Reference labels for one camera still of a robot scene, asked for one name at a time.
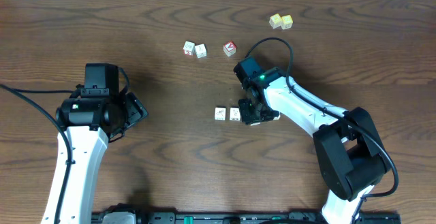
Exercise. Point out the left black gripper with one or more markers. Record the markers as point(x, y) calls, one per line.
point(137, 107)

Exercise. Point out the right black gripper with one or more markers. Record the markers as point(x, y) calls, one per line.
point(248, 118)

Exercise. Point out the white block with oval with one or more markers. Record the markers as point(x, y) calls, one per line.
point(235, 114)

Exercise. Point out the white block blue edge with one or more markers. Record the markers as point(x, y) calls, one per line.
point(277, 117)

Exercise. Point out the white dragonfly block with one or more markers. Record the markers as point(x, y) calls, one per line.
point(220, 114)

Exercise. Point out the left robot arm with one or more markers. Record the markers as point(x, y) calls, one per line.
point(96, 114)

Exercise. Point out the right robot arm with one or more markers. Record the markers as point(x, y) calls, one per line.
point(349, 152)

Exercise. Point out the red letter block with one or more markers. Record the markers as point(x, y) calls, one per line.
point(229, 48)

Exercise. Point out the white block far centre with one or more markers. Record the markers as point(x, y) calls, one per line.
point(200, 50)

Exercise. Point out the white block red bottom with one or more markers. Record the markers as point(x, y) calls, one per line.
point(189, 48)

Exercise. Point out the yellow block left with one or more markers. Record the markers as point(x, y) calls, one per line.
point(275, 21)

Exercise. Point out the yellow block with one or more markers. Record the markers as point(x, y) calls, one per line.
point(286, 22)
point(275, 21)

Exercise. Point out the yellow block right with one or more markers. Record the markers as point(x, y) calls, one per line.
point(286, 22)

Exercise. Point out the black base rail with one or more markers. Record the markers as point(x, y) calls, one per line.
point(124, 213)

